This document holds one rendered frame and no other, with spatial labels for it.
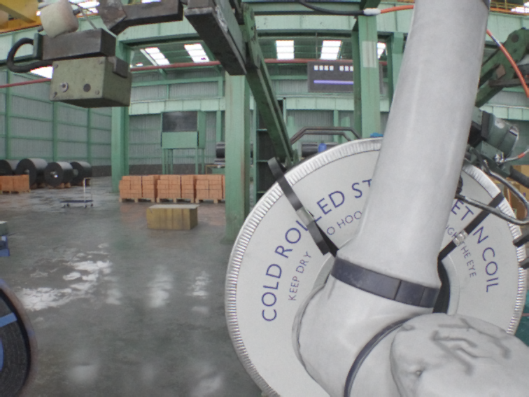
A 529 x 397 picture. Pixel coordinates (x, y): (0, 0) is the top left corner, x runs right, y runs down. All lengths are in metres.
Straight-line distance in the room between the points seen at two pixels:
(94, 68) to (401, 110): 0.85
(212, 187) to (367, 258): 11.50
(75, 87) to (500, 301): 1.65
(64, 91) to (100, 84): 0.12
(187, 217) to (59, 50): 6.21
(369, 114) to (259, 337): 4.99
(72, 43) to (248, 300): 1.04
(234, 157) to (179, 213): 1.89
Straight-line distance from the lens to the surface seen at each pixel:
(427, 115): 0.49
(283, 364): 1.47
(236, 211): 5.98
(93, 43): 1.17
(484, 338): 0.40
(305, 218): 1.23
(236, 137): 5.95
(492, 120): 1.29
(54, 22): 1.24
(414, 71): 0.53
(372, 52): 6.27
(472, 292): 1.52
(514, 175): 1.30
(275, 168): 1.32
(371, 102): 6.07
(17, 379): 1.59
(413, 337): 0.38
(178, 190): 12.30
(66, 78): 1.16
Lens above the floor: 1.27
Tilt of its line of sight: 5 degrees down
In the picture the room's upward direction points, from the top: straight up
